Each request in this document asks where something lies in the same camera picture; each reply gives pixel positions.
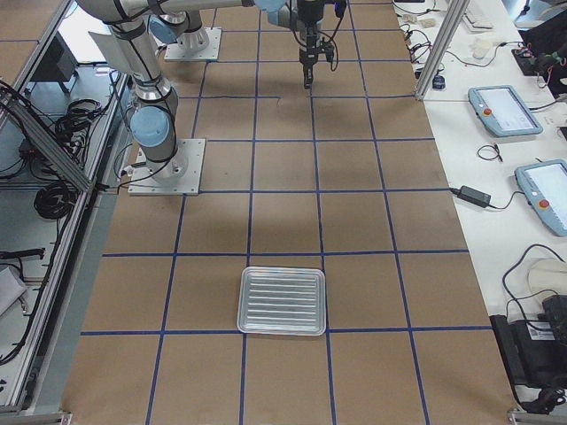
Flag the upper blue teach pendant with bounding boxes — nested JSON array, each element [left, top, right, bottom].
[[468, 85, 543, 137]]

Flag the aluminium frame post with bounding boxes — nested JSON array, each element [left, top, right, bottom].
[[415, 0, 470, 101]]

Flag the blue teach pendant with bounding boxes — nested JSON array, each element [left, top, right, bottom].
[[514, 159, 566, 237], [468, 85, 543, 137]]

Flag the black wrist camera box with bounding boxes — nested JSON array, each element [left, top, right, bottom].
[[332, 0, 347, 19]]

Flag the lower blue teach pendant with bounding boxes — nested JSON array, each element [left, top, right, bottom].
[[514, 159, 566, 237]]

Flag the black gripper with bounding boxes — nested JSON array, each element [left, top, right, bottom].
[[297, 0, 325, 27]]

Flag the black power adapter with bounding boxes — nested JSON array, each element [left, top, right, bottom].
[[449, 185, 491, 208]]

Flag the silver ribbed metal tray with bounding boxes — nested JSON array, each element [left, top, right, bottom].
[[237, 267, 327, 336]]

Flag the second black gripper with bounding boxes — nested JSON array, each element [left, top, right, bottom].
[[299, 42, 320, 89]]

